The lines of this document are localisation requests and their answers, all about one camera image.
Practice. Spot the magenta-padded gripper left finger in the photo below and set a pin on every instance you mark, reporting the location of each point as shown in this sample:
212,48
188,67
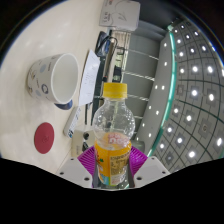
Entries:
75,170

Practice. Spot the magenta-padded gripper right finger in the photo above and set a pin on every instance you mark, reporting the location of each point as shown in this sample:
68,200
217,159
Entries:
150,168

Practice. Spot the yellow-capped clear drink bottle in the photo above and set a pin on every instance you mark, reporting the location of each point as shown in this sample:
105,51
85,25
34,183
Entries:
113,160

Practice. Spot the flat round red coaster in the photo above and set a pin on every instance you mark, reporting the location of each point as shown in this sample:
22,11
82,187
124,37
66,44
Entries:
44,137

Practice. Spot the white remote control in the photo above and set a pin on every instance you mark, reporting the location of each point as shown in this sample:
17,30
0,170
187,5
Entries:
73,121

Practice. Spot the group of ceiling lights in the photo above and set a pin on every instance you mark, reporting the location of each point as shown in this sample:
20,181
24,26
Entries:
194,92

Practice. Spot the white paper sheets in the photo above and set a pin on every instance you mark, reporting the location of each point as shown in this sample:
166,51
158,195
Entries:
89,78

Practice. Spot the white printed cardboard box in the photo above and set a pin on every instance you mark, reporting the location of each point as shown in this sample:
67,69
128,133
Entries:
120,13

